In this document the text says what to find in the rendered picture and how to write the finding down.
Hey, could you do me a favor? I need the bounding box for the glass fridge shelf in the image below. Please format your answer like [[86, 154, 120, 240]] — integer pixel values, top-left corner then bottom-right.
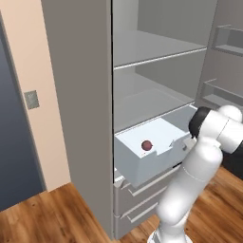
[[113, 73, 196, 134], [113, 28, 208, 71]]

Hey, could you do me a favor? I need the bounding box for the grey fridge door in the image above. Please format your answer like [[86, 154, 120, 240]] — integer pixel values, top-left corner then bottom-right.
[[194, 0, 243, 112]]

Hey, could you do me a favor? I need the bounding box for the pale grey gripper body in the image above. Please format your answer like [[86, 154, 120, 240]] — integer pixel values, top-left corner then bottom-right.
[[181, 138, 197, 152]]

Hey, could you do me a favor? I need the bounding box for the grey freezer drawer front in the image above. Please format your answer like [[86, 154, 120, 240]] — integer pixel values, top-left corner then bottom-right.
[[113, 196, 169, 240], [113, 166, 182, 220]]

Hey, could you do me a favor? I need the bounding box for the red onion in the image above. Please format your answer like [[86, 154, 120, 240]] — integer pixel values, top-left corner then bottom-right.
[[140, 140, 154, 152]]

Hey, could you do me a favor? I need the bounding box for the dark blue door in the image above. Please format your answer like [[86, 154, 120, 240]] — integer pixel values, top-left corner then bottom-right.
[[0, 12, 47, 213]]

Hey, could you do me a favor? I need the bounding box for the grey wall switch plate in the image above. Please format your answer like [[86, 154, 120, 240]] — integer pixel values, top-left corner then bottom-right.
[[24, 89, 41, 111]]

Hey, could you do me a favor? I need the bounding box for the pale drawer handle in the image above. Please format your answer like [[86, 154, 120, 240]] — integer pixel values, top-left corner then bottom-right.
[[125, 202, 159, 224], [127, 168, 181, 197]]

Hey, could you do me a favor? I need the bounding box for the grey fridge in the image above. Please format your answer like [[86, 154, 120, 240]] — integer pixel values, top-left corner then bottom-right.
[[41, 0, 220, 241]]

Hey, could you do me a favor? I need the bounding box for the white fridge drawer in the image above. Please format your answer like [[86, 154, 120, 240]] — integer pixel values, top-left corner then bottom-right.
[[114, 117, 193, 189]]

